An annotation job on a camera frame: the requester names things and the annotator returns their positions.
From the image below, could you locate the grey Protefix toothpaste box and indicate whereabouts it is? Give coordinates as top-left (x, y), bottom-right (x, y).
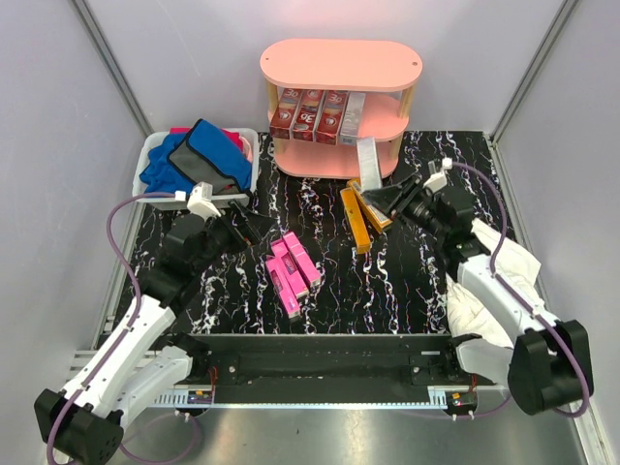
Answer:
top-left (339, 92), bottom-right (366, 145)

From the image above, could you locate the pink BeYou box front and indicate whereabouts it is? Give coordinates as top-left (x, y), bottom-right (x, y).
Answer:
top-left (265, 258), bottom-right (301, 322)

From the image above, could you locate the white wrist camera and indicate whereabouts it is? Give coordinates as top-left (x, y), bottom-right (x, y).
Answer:
top-left (423, 157), bottom-right (452, 194)
top-left (174, 182), bottom-right (222, 220)

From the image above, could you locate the white plastic basket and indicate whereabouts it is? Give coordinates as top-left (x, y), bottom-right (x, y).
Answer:
top-left (131, 127), bottom-right (260, 211)

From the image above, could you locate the pink BeYou box middle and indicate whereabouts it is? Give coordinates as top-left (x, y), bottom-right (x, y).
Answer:
top-left (270, 239), bottom-right (309, 298)

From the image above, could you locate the pink beyou box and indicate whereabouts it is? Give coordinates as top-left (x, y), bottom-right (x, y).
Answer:
top-left (283, 232), bottom-right (322, 289)
top-left (265, 258), bottom-right (301, 322)
top-left (270, 239), bottom-right (309, 298)

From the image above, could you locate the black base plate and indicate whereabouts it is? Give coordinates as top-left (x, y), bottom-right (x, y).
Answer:
top-left (198, 334), bottom-right (489, 403)

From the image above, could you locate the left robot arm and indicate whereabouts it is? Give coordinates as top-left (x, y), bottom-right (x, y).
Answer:
top-left (34, 201), bottom-right (277, 464)

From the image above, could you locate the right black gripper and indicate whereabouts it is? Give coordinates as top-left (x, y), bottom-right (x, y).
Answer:
top-left (362, 173), bottom-right (448, 241)

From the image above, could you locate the orange barcode toothpaste box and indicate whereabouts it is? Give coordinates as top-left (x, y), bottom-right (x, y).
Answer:
top-left (347, 178), bottom-right (392, 233)

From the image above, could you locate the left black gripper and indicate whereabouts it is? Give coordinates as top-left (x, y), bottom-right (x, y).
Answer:
top-left (194, 200), bottom-right (276, 275)

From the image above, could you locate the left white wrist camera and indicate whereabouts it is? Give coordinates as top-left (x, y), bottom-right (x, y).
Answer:
top-left (174, 182), bottom-right (222, 220)

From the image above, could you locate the silver grey toothpaste box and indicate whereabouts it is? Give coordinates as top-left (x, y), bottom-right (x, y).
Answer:
top-left (356, 137), bottom-right (382, 192)

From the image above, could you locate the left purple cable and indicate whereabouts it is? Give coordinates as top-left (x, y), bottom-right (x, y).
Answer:
top-left (46, 192), bottom-right (202, 461)

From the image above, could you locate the purple cable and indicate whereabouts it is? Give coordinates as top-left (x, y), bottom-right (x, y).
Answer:
top-left (443, 158), bottom-right (596, 420)
top-left (46, 192), bottom-right (202, 461)

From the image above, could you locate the blue cloth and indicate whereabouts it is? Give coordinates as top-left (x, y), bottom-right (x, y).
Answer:
top-left (139, 132), bottom-right (196, 194)

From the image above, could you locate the white crumpled cloth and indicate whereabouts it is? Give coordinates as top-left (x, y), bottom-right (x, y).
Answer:
top-left (446, 238), bottom-right (543, 348)

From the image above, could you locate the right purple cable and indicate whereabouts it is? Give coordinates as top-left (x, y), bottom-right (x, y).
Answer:
top-left (443, 158), bottom-right (596, 420)

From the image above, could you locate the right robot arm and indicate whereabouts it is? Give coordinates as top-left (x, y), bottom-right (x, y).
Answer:
top-left (362, 176), bottom-right (594, 418)

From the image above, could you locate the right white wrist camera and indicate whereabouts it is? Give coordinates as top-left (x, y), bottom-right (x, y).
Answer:
top-left (423, 157), bottom-right (452, 194)

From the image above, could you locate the red 3D toothpaste box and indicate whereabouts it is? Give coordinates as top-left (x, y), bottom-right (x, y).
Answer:
top-left (269, 88), bottom-right (303, 140)
top-left (315, 90), bottom-right (349, 145)
top-left (292, 89), bottom-right (325, 141)

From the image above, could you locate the orange R&O toothpaste box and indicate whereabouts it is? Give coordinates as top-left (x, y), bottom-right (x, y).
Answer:
top-left (340, 187), bottom-right (371, 255)

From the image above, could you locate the pink cloth in basket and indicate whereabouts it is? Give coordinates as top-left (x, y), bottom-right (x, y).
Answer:
top-left (169, 127), bottom-right (253, 162)

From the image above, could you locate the pink BeYou box back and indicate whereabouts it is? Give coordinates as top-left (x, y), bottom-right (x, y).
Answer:
top-left (283, 232), bottom-right (322, 289)

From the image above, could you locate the pink three-tier shelf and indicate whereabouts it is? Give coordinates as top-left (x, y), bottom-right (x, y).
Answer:
top-left (260, 39), bottom-right (423, 180)

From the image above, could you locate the grey black-trimmed cloth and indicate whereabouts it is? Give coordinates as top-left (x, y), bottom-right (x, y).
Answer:
top-left (168, 119), bottom-right (252, 194)

